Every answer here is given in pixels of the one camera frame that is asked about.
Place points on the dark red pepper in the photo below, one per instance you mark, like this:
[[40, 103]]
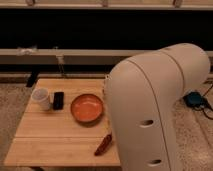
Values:
[[103, 145]]

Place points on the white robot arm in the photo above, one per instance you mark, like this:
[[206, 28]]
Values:
[[140, 92]]

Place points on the orange bowl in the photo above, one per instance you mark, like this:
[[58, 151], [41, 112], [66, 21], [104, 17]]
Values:
[[86, 108]]

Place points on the black rectangular box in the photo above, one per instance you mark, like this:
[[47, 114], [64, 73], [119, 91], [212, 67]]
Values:
[[58, 100]]

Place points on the white paper cup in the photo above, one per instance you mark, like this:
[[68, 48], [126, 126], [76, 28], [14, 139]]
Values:
[[41, 97]]

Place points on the blue device on floor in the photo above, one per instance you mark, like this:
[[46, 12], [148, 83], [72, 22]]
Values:
[[193, 99]]

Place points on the grey horizontal rail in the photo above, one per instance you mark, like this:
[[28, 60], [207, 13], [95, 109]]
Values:
[[65, 56]]

